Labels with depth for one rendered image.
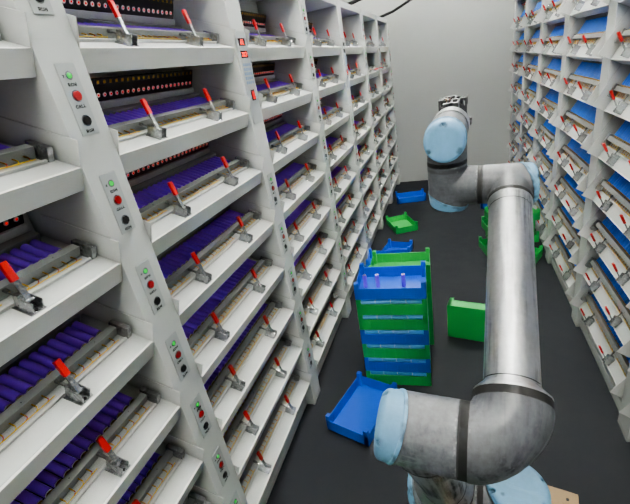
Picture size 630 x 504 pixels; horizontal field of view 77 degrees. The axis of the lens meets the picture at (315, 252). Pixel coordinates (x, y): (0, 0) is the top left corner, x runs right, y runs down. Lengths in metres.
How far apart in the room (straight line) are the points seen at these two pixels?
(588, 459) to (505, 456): 1.21
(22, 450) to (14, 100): 0.59
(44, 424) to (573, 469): 1.62
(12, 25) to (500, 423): 0.96
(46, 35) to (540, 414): 0.98
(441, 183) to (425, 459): 0.59
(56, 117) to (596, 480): 1.85
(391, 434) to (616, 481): 1.26
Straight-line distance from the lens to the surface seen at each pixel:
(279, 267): 1.56
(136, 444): 1.03
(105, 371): 0.93
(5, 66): 0.82
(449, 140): 0.93
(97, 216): 0.87
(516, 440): 0.67
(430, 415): 0.67
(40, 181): 0.80
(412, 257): 2.18
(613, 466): 1.88
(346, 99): 2.74
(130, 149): 0.95
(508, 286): 0.78
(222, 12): 1.43
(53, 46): 0.88
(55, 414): 0.88
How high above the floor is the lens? 1.40
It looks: 24 degrees down
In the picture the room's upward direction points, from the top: 10 degrees counter-clockwise
